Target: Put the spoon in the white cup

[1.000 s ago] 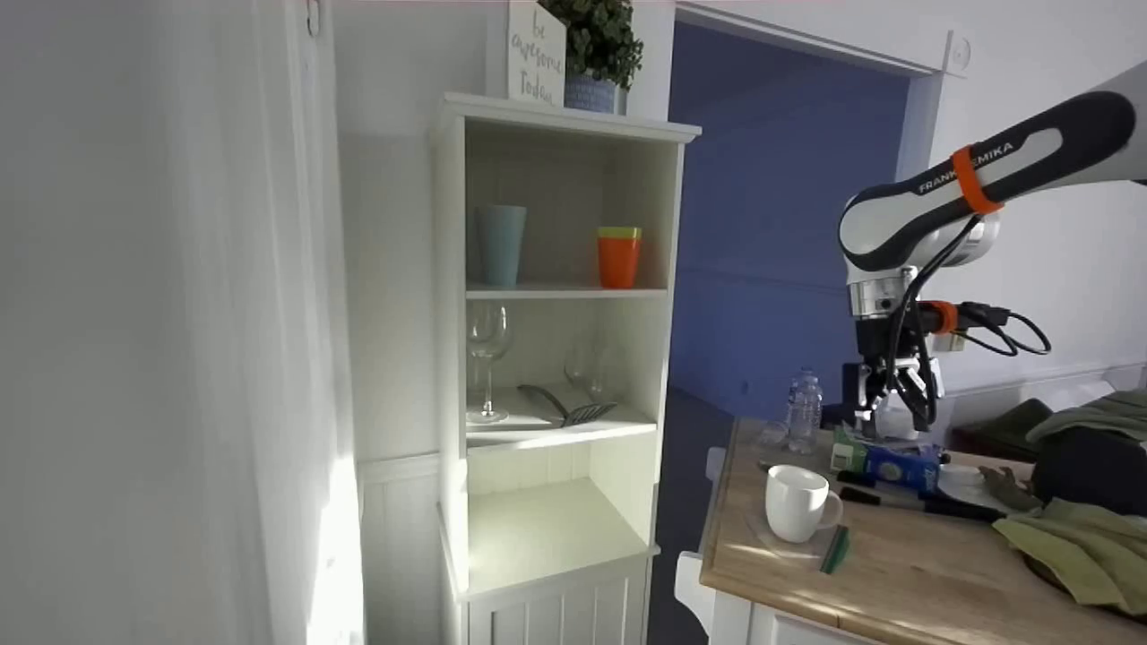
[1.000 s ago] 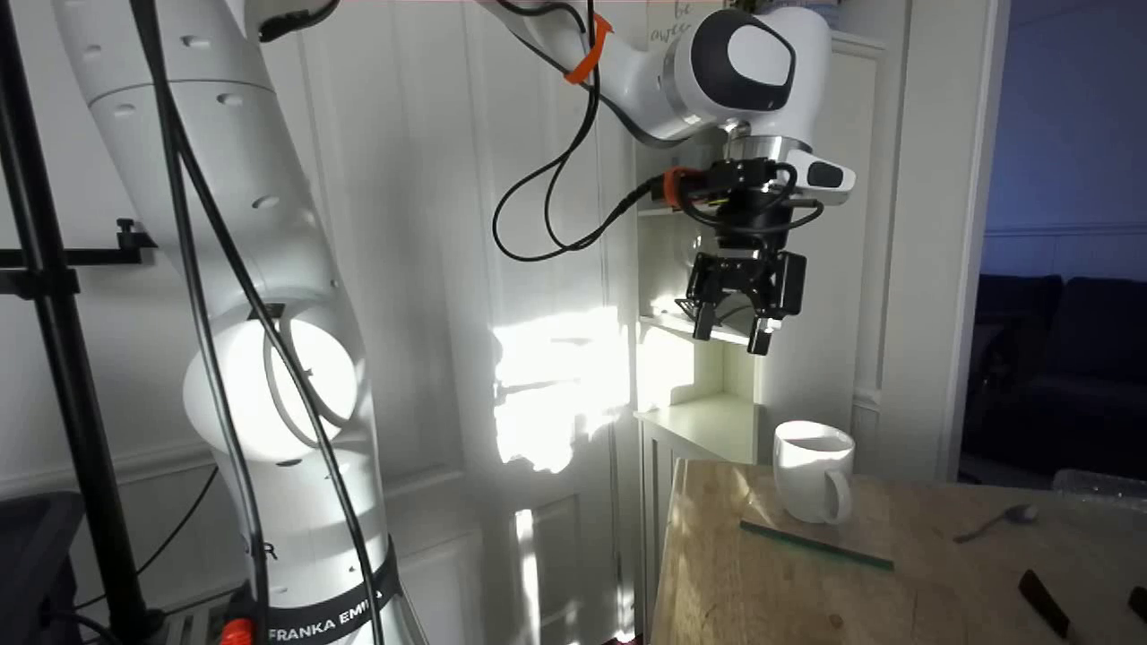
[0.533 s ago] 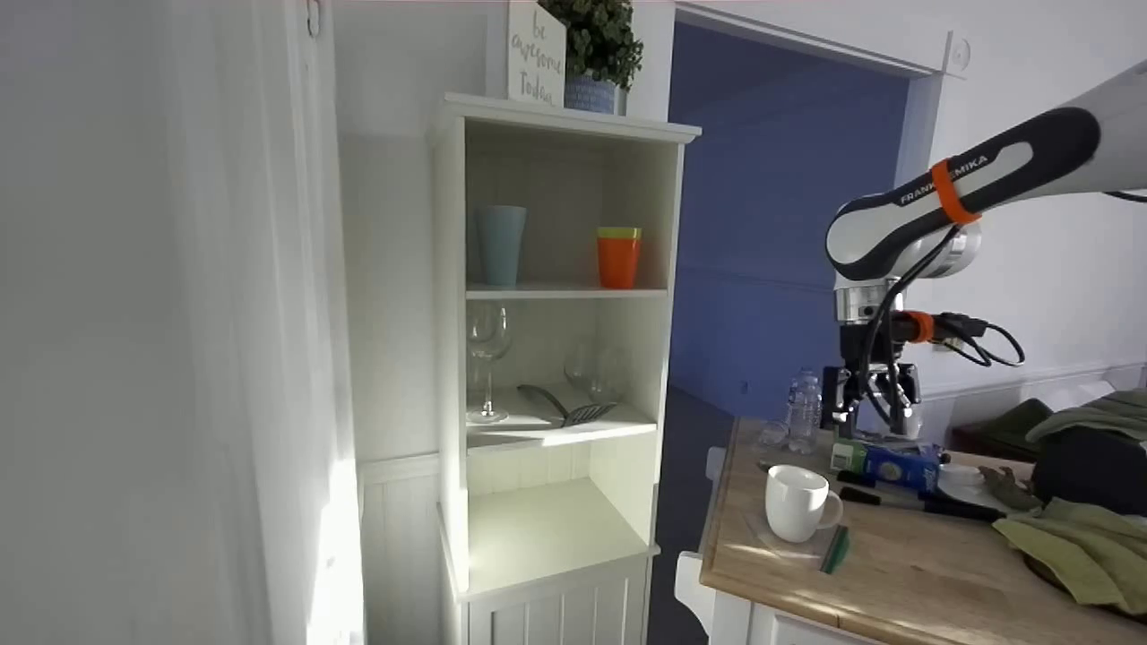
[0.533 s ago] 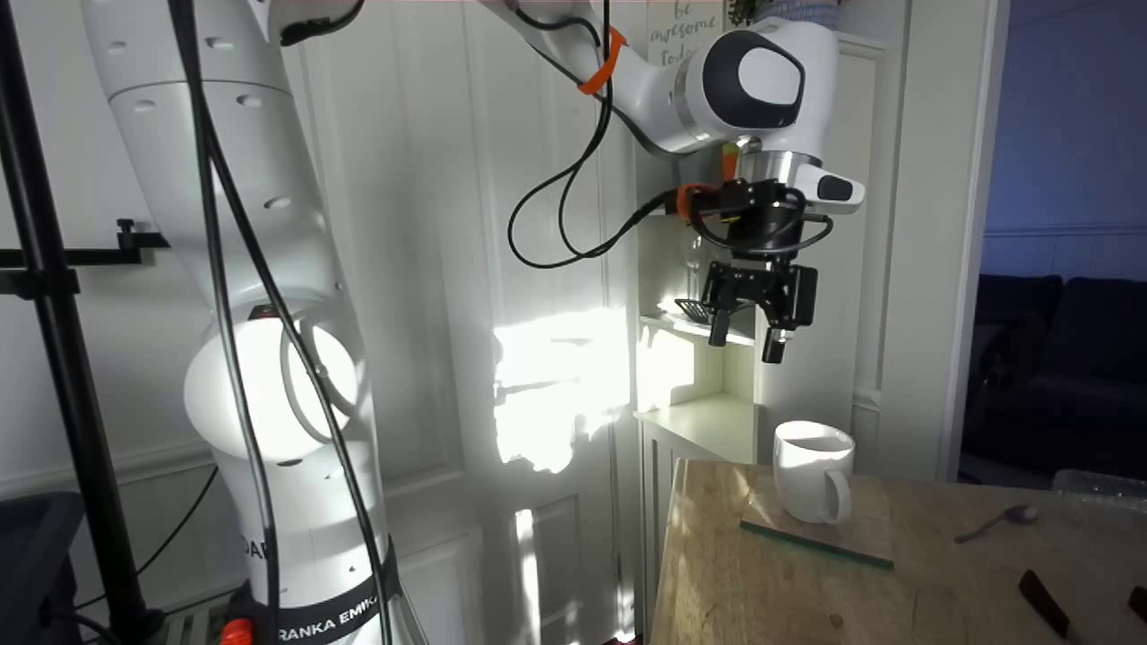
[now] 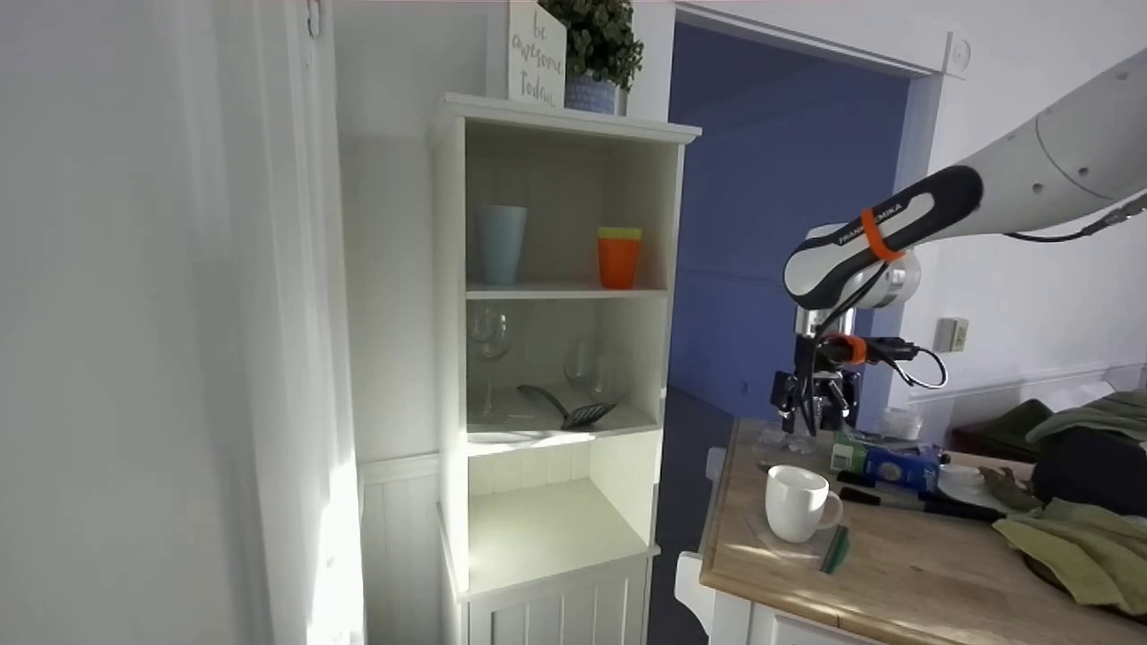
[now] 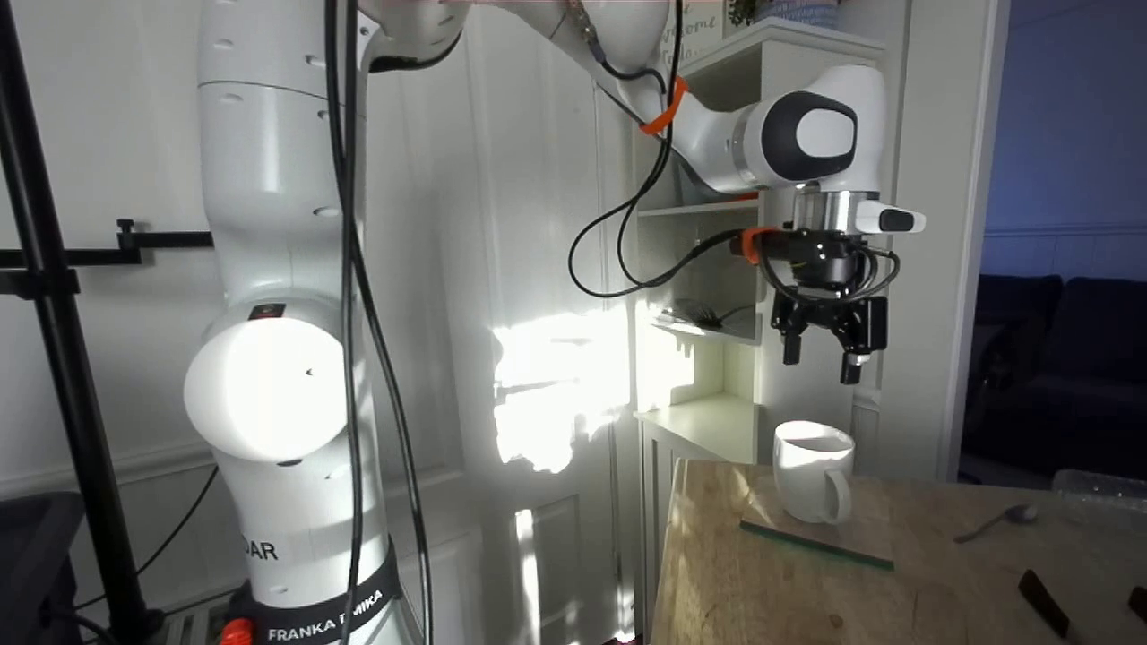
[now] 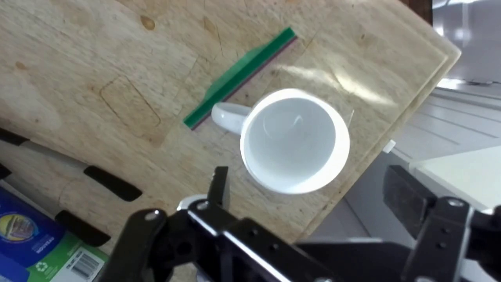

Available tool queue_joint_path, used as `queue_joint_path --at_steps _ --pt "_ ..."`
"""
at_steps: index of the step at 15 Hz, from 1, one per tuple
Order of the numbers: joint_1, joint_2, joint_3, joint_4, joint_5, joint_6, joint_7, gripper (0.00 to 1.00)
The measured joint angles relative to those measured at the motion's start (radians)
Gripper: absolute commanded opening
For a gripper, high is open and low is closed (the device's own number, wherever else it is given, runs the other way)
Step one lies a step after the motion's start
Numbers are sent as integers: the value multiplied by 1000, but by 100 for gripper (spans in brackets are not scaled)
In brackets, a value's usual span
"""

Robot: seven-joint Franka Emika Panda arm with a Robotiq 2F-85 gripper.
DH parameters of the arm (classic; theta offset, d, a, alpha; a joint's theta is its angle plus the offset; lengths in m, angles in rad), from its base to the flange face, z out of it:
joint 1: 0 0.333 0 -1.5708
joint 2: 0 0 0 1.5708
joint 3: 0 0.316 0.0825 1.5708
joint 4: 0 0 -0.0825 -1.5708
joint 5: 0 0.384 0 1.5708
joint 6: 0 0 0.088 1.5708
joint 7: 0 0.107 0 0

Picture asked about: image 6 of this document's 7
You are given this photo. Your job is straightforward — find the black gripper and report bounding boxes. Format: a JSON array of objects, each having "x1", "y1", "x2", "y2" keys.
[{"x1": 762, "y1": 226, "x2": 897, "y2": 391}]

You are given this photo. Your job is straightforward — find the metal spoon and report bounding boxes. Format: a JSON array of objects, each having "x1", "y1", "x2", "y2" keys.
[{"x1": 951, "y1": 499, "x2": 1044, "y2": 550}]

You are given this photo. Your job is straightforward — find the white ceramic cup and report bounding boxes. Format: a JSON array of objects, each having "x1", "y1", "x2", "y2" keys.
[{"x1": 769, "y1": 416, "x2": 860, "y2": 532}]

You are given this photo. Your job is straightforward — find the white shelf cabinet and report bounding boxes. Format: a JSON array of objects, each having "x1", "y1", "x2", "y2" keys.
[{"x1": 625, "y1": 14, "x2": 903, "y2": 484}]

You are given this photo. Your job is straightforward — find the green stick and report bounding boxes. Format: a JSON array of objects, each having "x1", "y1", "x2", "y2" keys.
[{"x1": 735, "y1": 515, "x2": 900, "y2": 575}]

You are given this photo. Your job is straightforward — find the dark sofa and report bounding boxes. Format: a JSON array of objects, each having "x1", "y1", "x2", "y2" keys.
[{"x1": 961, "y1": 273, "x2": 1147, "y2": 484}]

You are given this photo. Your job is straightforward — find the black tripod stand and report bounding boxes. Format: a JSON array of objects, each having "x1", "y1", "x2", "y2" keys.
[{"x1": 0, "y1": 0, "x2": 220, "y2": 645}]

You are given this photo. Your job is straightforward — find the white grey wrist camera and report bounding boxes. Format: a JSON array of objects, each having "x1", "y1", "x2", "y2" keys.
[{"x1": 858, "y1": 200, "x2": 929, "y2": 238}]

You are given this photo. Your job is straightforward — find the black looped gripper cable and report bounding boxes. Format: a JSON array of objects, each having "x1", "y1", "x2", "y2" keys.
[{"x1": 563, "y1": 0, "x2": 769, "y2": 305}]

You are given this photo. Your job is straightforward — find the orange cable tie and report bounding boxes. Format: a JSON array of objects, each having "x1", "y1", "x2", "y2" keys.
[{"x1": 633, "y1": 74, "x2": 695, "y2": 139}]

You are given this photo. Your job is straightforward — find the black-handled knife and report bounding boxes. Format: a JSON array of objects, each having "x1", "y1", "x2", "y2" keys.
[{"x1": 1013, "y1": 568, "x2": 1074, "y2": 643}]

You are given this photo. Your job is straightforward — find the black cable along robot base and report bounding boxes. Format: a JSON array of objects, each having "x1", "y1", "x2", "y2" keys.
[{"x1": 324, "y1": 0, "x2": 438, "y2": 645}]

